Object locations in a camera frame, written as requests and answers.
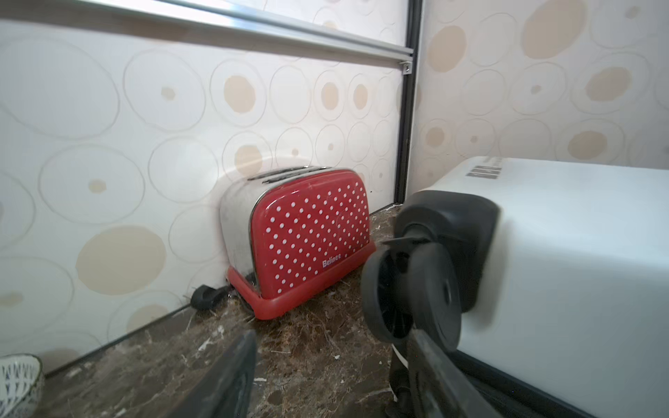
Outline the white patterned bowl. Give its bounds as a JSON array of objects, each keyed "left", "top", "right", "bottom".
[{"left": 1, "top": 354, "right": 45, "bottom": 418}]

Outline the black toaster power plug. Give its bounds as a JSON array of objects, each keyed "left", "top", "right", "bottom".
[{"left": 190, "top": 285, "right": 233, "bottom": 311}]

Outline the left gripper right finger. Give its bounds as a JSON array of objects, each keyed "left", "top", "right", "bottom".
[{"left": 407, "top": 329, "right": 500, "bottom": 417}]

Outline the aluminium frame rail back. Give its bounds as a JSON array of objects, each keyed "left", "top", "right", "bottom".
[{"left": 1, "top": 1, "right": 415, "bottom": 69}]

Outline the white hard-shell suitcase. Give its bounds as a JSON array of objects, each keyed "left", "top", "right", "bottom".
[{"left": 361, "top": 157, "right": 668, "bottom": 417}]

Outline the red polka-dot toaster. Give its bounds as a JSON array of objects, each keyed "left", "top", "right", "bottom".
[{"left": 220, "top": 165, "right": 376, "bottom": 320}]

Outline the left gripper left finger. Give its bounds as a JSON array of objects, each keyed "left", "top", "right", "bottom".
[{"left": 169, "top": 330, "right": 257, "bottom": 418}]

